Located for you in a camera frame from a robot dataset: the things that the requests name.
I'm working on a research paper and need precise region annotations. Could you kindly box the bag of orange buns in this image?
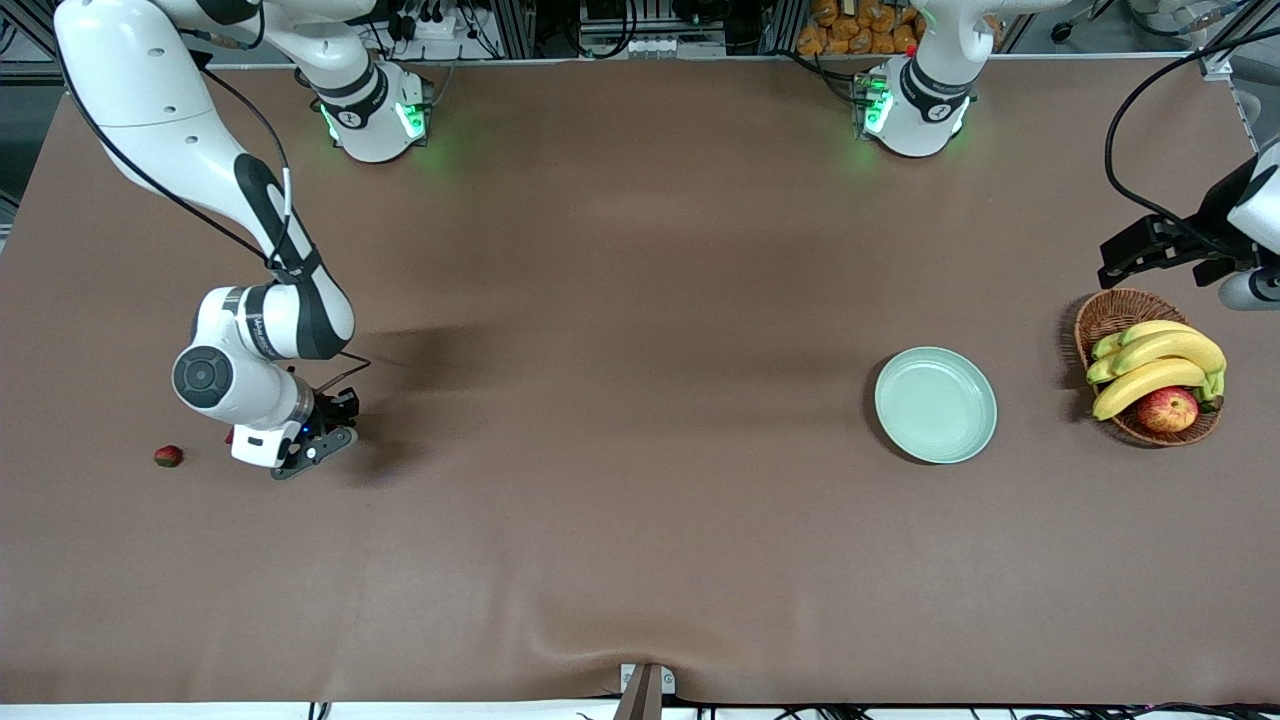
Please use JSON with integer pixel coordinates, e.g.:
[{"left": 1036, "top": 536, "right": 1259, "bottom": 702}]
[{"left": 797, "top": 0, "right": 926, "bottom": 56}]

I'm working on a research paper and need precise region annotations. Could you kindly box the white power strip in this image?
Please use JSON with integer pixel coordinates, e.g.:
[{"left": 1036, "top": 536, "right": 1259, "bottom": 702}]
[{"left": 395, "top": 5, "right": 471, "bottom": 41}]

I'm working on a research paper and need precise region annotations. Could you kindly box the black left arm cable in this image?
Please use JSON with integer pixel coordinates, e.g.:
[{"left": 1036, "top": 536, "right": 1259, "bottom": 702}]
[{"left": 1103, "top": 25, "right": 1280, "bottom": 251}]

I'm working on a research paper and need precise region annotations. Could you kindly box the light green round plate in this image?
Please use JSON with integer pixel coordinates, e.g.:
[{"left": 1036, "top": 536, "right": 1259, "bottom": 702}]
[{"left": 874, "top": 346, "right": 999, "bottom": 465}]

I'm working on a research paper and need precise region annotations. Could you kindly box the brown table cloth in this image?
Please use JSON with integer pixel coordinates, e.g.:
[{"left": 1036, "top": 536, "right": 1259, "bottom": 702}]
[{"left": 0, "top": 55, "right": 1280, "bottom": 706}]

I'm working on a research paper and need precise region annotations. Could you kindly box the red apple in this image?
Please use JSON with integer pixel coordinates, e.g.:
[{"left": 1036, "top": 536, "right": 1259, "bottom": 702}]
[{"left": 1136, "top": 386, "right": 1200, "bottom": 434}]

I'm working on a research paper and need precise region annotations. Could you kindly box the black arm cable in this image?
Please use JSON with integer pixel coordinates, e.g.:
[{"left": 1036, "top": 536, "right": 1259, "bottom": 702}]
[
  {"left": 1103, "top": 25, "right": 1280, "bottom": 251},
  {"left": 55, "top": 30, "right": 373, "bottom": 393}
]

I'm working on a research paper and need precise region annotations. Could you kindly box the white connector block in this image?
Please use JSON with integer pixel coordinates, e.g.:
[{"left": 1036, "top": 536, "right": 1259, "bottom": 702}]
[{"left": 580, "top": 36, "right": 727, "bottom": 59}]

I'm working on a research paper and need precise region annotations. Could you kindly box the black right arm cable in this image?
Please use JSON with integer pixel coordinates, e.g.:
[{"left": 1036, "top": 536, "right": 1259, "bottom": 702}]
[{"left": 55, "top": 30, "right": 373, "bottom": 393}]

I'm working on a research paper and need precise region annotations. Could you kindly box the brown wicker basket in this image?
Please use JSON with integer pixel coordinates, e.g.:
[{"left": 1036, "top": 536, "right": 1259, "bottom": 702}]
[{"left": 1074, "top": 289, "right": 1223, "bottom": 448}]

